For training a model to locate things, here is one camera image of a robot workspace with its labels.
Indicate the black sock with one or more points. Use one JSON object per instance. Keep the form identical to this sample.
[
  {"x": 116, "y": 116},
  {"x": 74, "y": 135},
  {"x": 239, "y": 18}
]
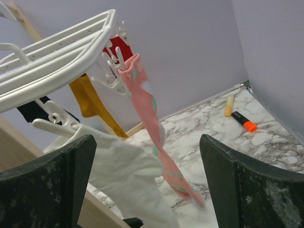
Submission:
[{"x": 32, "y": 111}]

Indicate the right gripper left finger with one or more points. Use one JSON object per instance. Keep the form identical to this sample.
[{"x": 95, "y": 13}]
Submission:
[{"x": 48, "y": 192}]

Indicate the yellow highlighter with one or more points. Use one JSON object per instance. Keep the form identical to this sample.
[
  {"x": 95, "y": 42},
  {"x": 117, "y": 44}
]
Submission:
[{"x": 229, "y": 106}]

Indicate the pink sock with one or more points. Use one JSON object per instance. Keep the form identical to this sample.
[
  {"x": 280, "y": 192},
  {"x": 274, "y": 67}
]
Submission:
[{"x": 144, "y": 102}]

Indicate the black orange highlighter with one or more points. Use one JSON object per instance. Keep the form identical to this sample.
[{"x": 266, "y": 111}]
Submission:
[{"x": 246, "y": 123}]

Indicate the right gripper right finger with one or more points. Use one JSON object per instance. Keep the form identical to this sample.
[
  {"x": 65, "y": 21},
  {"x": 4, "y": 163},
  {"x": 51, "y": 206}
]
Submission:
[{"x": 248, "y": 193}]

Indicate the white plastic sock hanger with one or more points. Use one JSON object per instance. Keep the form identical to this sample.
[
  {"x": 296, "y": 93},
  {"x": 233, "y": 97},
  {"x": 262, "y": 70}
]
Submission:
[{"x": 30, "y": 73}]

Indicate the white sock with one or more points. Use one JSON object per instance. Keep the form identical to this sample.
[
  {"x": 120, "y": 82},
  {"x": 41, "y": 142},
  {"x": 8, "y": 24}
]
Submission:
[{"x": 126, "y": 174}]

